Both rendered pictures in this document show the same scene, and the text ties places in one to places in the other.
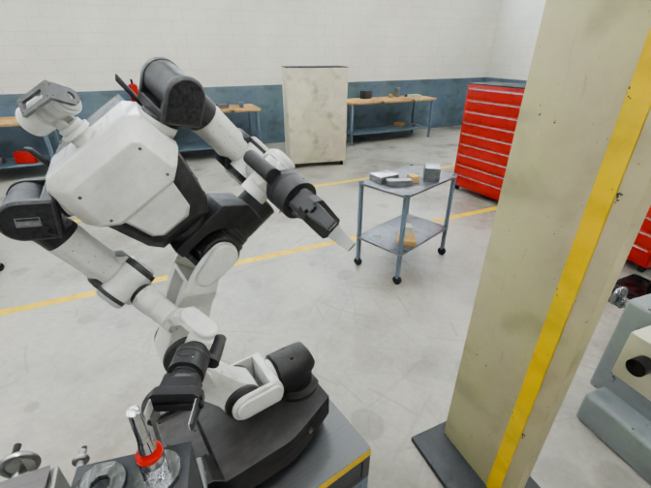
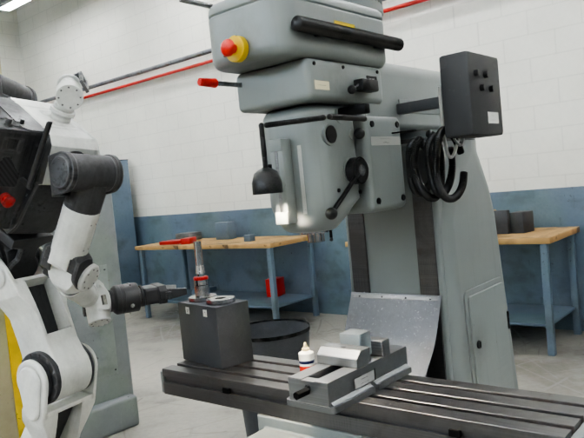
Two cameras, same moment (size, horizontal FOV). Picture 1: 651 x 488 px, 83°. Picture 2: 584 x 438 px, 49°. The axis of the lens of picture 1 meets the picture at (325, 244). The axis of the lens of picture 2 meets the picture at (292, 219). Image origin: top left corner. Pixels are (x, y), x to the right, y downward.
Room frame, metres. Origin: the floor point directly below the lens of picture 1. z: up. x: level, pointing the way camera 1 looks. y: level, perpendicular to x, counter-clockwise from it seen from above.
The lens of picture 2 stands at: (1.03, 2.29, 1.43)
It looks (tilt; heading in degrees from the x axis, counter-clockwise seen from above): 3 degrees down; 244
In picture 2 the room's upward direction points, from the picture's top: 6 degrees counter-clockwise
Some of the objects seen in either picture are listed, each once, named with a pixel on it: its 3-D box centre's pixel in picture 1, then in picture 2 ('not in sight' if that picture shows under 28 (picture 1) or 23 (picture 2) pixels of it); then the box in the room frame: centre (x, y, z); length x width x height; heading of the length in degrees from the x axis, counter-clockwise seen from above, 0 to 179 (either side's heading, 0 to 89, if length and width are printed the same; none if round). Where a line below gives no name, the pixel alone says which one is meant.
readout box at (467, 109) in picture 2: not in sight; (474, 96); (-0.17, 0.98, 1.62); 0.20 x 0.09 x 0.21; 24
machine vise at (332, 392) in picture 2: not in sight; (350, 366); (0.23, 0.90, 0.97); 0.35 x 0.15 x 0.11; 23
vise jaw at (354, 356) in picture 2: not in sight; (343, 355); (0.26, 0.91, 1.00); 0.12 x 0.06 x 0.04; 113
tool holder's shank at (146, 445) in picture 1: (141, 432); (198, 258); (0.42, 0.33, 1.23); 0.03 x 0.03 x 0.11
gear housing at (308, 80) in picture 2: not in sight; (312, 89); (0.21, 0.79, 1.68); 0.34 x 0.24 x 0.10; 24
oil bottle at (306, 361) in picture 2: not in sight; (307, 362); (0.30, 0.79, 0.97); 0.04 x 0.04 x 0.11
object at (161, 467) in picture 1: (152, 463); (202, 287); (0.42, 0.33, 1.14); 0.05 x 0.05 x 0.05
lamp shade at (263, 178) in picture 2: not in sight; (266, 180); (0.41, 0.90, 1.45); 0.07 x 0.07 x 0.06
